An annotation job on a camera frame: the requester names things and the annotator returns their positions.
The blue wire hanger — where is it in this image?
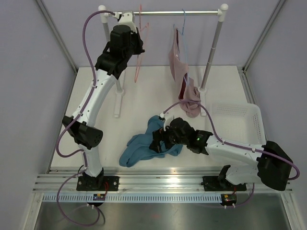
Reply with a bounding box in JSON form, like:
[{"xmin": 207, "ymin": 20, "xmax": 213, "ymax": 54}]
[{"xmin": 181, "ymin": 9, "xmax": 190, "ymax": 86}]

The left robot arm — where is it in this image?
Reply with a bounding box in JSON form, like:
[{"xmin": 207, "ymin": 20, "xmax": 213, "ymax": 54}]
[{"xmin": 62, "ymin": 24, "xmax": 145, "ymax": 191}]

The pink tank top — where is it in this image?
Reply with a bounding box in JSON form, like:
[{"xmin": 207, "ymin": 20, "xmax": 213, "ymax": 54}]
[{"xmin": 168, "ymin": 28, "xmax": 201, "ymax": 118}]

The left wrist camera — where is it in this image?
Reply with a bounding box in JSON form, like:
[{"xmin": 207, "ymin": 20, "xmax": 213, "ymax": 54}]
[{"xmin": 115, "ymin": 11, "xmax": 138, "ymax": 34}]

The white clothes rack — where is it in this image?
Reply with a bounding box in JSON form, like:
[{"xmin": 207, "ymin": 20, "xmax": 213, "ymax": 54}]
[{"xmin": 98, "ymin": 4, "xmax": 228, "ymax": 116}]

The teal tank top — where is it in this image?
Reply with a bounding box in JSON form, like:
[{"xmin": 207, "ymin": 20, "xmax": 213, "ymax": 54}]
[{"xmin": 119, "ymin": 115, "xmax": 183, "ymax": 168}]

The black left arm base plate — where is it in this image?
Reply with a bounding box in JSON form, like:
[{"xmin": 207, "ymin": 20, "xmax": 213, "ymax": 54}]
[{"xmin": 76, "ymin": 175, "xmax": 119, "ymax": 192}]

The white plastic basket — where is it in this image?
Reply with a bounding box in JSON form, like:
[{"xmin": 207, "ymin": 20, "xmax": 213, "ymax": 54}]
[{"xmin": 210, "ymin": 102, "xmax": 266, "ymax": 149}]

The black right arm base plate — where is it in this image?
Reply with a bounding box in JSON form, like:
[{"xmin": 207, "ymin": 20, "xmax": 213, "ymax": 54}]
[{"xmin": 201, "ymin": 176, "xmax": 247, "ymax": 192}]

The white slotted cable duct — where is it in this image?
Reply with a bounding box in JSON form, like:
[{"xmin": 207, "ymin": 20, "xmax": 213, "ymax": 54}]
[{"xmin": 43, "ymin": 193, "xmax": 222, "ymax": 203}]

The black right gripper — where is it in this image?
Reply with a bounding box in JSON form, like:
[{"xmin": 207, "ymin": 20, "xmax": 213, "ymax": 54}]
[{"xmin": 150, "ymin": 125, "xmax": 189, "ymax": 153}]

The pink wire hanger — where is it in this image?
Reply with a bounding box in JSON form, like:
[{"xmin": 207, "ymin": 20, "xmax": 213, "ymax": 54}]
[{"xmin": 134, "ymin": 1, "xmax": 149, "ymax": 83}]

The aluminium frame post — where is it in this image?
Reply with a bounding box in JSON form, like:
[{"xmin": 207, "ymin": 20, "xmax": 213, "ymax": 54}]
[
  {"xmin": 34, "ymin": 0, "xmax": 79, "ymax": 75},
  {"xmin": 237, "ymin": 0, "xmax": 288, "ymax": 104}
]

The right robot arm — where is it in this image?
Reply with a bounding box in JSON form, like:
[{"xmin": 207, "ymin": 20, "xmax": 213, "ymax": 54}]
[{"xmin": 149, "ymin": 117, "xmax": 293, "ymax": 191}]

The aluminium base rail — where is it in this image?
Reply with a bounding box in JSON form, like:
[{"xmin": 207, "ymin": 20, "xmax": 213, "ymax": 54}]
[{"xmin": 32, "ymin": 169, "xmax": 293, "ymax": 194}]

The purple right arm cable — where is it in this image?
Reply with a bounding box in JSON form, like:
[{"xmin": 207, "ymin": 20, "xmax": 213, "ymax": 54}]
[{"xmin": 163, "ymin": 100, "xmax": 301, "ymax": 209}]

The aluminium frame post right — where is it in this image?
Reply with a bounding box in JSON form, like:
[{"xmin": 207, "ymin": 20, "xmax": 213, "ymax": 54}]
[{"xmin": 237, "ymin": 0, "xmax": 288, "ymax": 104}]

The aluminium frame post left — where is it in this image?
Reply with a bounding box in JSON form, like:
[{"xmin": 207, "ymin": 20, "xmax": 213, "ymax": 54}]
[{"xmin": 34, "ymin": 0, "xmax": 79, "ymax": 75}]

